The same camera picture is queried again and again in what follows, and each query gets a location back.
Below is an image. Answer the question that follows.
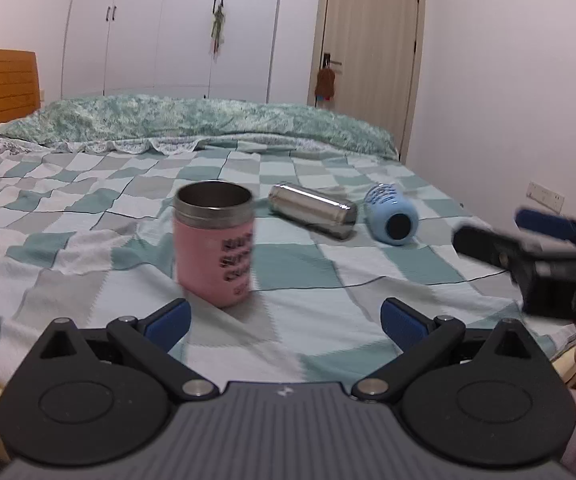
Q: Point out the checkered green bed sheet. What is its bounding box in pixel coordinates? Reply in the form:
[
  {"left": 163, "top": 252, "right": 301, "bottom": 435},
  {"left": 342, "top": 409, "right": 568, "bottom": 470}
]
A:
[{"left": 0, "top": 144, "right": 574, "bottom": 386}]

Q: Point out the white wardrobe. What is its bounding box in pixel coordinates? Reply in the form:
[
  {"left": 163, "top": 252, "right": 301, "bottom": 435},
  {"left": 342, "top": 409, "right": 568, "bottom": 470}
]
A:
[{"left": 61, "top": 0, "right": 279, "bottom": 102}]

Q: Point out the wooden door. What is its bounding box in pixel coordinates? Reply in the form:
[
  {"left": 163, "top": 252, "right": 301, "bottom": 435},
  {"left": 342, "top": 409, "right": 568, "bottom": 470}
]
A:
[{"left": 307, "top": 0, "right": 425, "bottom": 159}]

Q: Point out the stainless steel thermos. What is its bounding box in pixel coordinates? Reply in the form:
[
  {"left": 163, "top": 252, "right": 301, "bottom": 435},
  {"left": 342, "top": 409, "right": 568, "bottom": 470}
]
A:
[{"left": 268, "top": 182, "right": 358, "bottom": 240}]

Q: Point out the light blue cup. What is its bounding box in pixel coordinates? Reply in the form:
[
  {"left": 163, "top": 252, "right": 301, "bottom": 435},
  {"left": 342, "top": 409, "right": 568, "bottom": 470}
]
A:
[{"left": 364, "top": 183, "right": 419, "bottom": 246}]

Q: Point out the green floral duvet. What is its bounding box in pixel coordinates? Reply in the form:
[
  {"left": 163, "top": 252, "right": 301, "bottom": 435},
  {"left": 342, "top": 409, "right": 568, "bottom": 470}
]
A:
[{"left": 0, "top": 94, "right": 399, "bottom": 159}]

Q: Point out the wooden headboard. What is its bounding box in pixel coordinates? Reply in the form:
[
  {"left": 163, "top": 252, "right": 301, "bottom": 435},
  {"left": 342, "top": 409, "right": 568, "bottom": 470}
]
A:
[{"left": 0, "top": 48, "right": 42, "bottom": 142}]

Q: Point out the brown plush toy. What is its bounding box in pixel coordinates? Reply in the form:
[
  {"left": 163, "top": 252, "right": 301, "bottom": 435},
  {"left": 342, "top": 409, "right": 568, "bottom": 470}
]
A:
[{"left": 314, "top": 66, "right": 335, "bottom": 103}]

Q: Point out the hanging green ornament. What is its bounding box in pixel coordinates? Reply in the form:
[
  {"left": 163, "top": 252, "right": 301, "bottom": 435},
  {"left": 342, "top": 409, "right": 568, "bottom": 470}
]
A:
[{"left": 211, "top": 0, "right": 225, "bottom": 58}]

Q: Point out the white wall socket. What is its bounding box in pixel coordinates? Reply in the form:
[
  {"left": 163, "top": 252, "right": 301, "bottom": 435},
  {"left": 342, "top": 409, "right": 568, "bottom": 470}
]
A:
[{"left": 526, "top": 182, "right": 564, "bottom": 214}]

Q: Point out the pink steel cup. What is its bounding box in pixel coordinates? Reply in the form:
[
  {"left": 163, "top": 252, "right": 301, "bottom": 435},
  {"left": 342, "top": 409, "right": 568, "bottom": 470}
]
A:
[{"left": 173, "top": 180, "right": 254, "bottom": 308}]

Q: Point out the black door handle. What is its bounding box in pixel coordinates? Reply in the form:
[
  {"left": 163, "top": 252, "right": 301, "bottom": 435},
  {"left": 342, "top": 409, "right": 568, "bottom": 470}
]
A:
[{"left": 321, "top": 52, "right": 343, "bottom": 70}]

